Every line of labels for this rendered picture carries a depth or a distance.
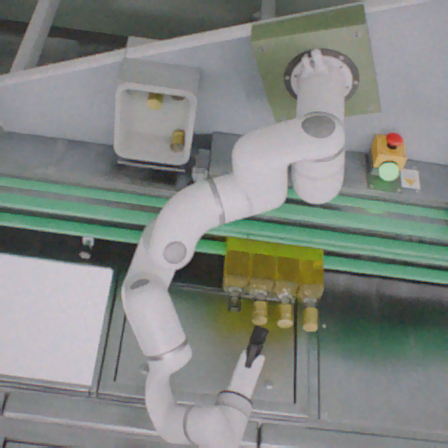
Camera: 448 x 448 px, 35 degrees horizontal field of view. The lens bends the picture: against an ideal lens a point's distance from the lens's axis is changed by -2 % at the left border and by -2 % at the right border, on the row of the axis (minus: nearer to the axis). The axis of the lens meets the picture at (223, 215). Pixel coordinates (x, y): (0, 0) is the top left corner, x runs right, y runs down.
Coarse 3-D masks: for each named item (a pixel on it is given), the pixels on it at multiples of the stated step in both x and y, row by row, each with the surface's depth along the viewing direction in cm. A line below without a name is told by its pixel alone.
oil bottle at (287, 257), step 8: (280, 248) 169; (288, 248) 169; (296, 248) 170; (280, 256) 168; (288, 256) 168; (296, 256) 168; (280, 264) 166; (288, 264) 166; (296, 264) 167; (280, 272) 165; (288, 272) 165; (296, 272) 165; (280, 280) 163; (288, 280) 164; (296, 280) 164; (280, 288) 163; (288, 288) 163; (296, 288) 163
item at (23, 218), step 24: (0, 216) 172; (24, 216) 173; (48, 216) 174; (72, 216) 175; (120, 240) 173; (216, 240) 176; (336, 264) 176; (360, 264) 177; (384, 264) 178; (408, 264) 179; (432, 264) 180
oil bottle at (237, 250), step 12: (228, 240) 169; (240, 240) 169; (228, 252) 166; (240, 252) 167; (228, 264) 164; (240, 264) 164; (228, 276) 162; (240, 276) 162; (228, 288) 163; (240, 288) 162
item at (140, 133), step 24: (120, 96) 154; (144, 96) 163; (168, 96) 163; (192, 96) 153; (120, 120) 160; (144, 120) 169; (168, 120) 169; (192, 120) 158; (120, 144) 167; (144, 144) 170; (168, 144) 171
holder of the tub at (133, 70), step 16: (128, 64) 156; (144, 64) 157; (160, 64) 158; (128, 80) 153; (144, 80) 154; (160, 80) 154; (176, 80) 155; (192, 80) 156; (128, 160) 175; (144, 160) 176
